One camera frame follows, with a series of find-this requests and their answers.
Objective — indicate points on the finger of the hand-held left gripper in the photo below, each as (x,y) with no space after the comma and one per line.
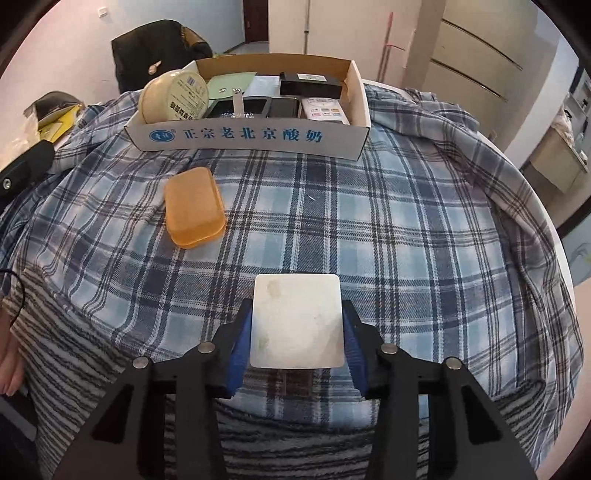
(27,166)

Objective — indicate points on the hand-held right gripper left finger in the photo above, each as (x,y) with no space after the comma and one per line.
(240,360)

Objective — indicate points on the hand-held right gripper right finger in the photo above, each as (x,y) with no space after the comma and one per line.
(355,355)

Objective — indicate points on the white power adapter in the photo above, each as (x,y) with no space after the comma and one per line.
(295,323)

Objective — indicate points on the cream round jar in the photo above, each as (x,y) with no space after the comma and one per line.
(161,97)

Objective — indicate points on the black square frame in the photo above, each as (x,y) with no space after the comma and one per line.
(217,110)

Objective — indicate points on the green card sleeve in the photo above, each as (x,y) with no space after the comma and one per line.
(226,85)

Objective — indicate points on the small silver metal bar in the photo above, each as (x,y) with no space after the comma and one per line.
(238,104)

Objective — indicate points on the shallow cardboard box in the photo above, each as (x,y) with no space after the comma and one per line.
(258,136)

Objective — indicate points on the white remote control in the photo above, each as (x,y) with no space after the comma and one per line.
(323,110)

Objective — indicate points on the small white box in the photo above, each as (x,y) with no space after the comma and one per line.
(267,86)

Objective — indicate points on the glossy black box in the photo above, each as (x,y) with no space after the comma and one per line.
(284,108)

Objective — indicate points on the black box with white label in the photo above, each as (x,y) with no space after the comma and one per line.
(295,87)

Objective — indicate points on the blue plaid cloth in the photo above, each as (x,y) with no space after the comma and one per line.
(369,221)

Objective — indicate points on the black jacket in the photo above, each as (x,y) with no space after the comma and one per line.
(138,55)

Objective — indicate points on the grey striped blanket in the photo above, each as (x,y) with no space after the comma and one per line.
(69,350)

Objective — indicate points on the dark brown door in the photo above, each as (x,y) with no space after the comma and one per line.
(255,21)

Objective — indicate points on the beige vanity cabinet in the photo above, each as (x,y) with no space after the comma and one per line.
(554,161)

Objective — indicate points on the pink broom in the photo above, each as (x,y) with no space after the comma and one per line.
(387,46)

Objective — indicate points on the pink cloth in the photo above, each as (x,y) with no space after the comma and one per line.
(570,122)

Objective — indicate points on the beige refrigerator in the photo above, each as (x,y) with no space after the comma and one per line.
(471,46)

